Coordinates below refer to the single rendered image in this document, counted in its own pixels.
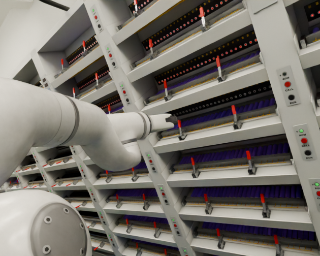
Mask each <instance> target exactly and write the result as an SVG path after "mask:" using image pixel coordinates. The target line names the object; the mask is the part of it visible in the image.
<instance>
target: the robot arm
mask: <svg viewBox="0 0 320 256"><path fill-rule="evenodd" d="M177 124H178V120H177V117H176V116H171V114H159V115H150V116H148V115H147V114H145V113H143V112H130V113H116V114H106V113H105V112H104V111H103V110H102V109H101V108H100V107H98V106H96V105H94V104H91V103H88V102H84V101H81V100H78V99H75V98H72V97H69V96H67V95H64V94H61V93H57V92H53V91H50V90H47V89H44V88H41V87H38V86H34V85H31V84H28V83H24V82H21V81H17V80H13V79H9V78H3V77H0V188H1V187H2V185H3V184H4V183H5V182H6V181H7V180H8V178H9V177H10V176H11V175H12V173H13V172H14V171H15V170H16V168H17V167H18V166H19V165H20V163H21V162H22V161H23V160H24V158H25V157H26V155H27V154H28V152H29V151H30V149H31V148H32V147H54V146H77V145H80V146H81V147H82V149H83V150H84V151H85V153H86V154H87V155H88V157H89V158H90V159H91V160H92V161H93V162H94V163H95V164H96V165H98V166H99V167H100V168H102V169H104V170H107V171H113V172H117V171H124V170H128V169H131V168H133V167H135V166H137V165H138V164H139V163H140V161H141V152H140V148H139V145H138V142H137V140H141V139H144V138H146V137H147V136H148V135H149V134H150V133H156V132H160V131H164V130H168V129H172V128H173V127H174V125H177ZM0 256H92V244H91V238H90V233H89V230H88V227H87V225H86V223H85V221H84V219H83V218H82V216H81V215H80V213H79V212H78V211H77V210H76V209H75V208H74V207H73V206H72V205H71V204H70V203H69V202H67V201H66V200H65V199H63V198H61V197H60V196H58V195H55V194H53V193H50V192H47V191H44V190H38V189H24V190H16V191H9V192H5V193H0Z"/></svg>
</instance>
